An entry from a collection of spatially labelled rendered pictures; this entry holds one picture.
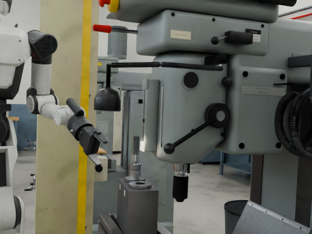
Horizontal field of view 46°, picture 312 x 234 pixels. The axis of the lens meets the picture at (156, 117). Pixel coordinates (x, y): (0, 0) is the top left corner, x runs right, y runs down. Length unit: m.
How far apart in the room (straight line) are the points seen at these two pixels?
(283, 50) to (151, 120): 0.45
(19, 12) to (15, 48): 8.60
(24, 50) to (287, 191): 1.15
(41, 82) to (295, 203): 1.18
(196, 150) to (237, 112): 0.16
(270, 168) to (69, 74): 1.78
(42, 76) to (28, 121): 8.29
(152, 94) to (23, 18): 9.21
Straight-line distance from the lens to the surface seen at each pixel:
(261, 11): 1.12
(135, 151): 1.52
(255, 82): 1.10
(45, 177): 2.80
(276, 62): 1.16
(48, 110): 1.69
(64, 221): 2.91
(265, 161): 1.39
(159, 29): 1.00
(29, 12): 10.22
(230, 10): 1.06
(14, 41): 1.62
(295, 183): 1.28
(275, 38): 1.16
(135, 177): 1.53
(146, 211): 1.43
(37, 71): 1.75
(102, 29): 1.14
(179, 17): 0.99
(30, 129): 10.05
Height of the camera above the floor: 1.50
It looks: 3 degrees down
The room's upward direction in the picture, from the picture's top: 2 degrees clockwise
